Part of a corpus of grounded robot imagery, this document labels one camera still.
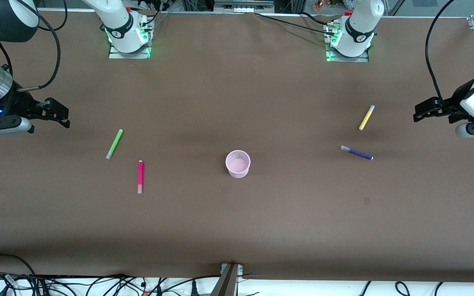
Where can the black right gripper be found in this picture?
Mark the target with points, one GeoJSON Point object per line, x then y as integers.
{"type": "Point", "coordinates": [15, 106]}

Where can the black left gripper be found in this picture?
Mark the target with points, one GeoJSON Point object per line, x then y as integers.
{"type": "Point", "coordinates": [453, 103]}

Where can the purple pen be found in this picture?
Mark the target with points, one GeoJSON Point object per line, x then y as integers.
{"type": "Point", "coordinates": [358, 153]}

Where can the pink pen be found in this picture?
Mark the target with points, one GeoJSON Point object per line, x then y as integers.
{"type": "Point", "coordinates": [140, 174]}

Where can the pink pen holder cup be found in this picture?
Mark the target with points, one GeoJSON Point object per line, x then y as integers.
{"type": "Point", "coordinates": [238, 167]}

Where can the yellow pen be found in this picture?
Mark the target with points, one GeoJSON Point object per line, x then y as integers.
{"type": "Point", "coordinates": [366, 118]}

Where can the green pen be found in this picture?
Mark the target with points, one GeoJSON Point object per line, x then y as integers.
{"type": "Point", "coordinates": [114, 144]}

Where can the grey equipment box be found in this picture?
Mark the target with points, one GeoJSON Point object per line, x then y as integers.
{"type": "Point", "coordinates": [243, 7]}

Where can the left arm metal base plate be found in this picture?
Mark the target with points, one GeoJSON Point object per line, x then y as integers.
{"type": "Point", "coordinates": [348, 60]}

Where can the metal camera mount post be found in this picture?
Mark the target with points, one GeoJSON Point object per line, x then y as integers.
{"type": "Point", "coordinates": [228, 283]}

